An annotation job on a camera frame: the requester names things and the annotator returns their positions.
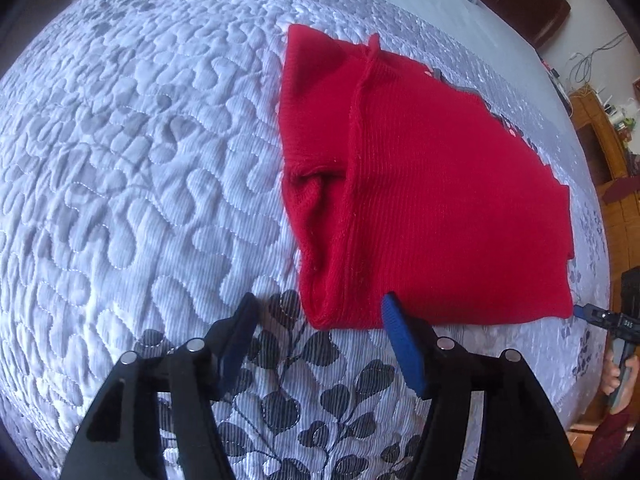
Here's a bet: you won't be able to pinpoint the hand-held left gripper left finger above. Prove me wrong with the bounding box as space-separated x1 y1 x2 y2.
60 292 261 480

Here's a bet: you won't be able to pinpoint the dark wooden headboard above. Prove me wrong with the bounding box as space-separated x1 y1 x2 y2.
465 0 572 49

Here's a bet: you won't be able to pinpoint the red knitted sweater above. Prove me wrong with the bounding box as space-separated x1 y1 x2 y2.
277 24 575 331

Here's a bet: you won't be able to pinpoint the dark red cloth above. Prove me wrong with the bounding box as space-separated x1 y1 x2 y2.
602 176 640 205

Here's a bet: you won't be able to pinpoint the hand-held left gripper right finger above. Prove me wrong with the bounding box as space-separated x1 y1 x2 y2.
381 292 581 480

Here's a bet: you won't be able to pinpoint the hanging cables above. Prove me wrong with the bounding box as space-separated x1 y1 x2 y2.
566 32 632 92

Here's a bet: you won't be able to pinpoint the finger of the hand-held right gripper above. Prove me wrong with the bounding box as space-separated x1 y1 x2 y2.
573 302 609 325

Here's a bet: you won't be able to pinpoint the person's right hand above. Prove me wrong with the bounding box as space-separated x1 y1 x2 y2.
601 354 640 415

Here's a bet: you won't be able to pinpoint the grey leaf-patterned quilt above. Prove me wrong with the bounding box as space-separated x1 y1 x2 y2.
0 0 613 480

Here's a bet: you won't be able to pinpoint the person's right forearm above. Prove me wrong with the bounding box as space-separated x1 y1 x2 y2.
582 400 635 480

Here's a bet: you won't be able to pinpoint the light wooden cabinet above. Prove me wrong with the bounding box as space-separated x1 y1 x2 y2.
567 77 640 281

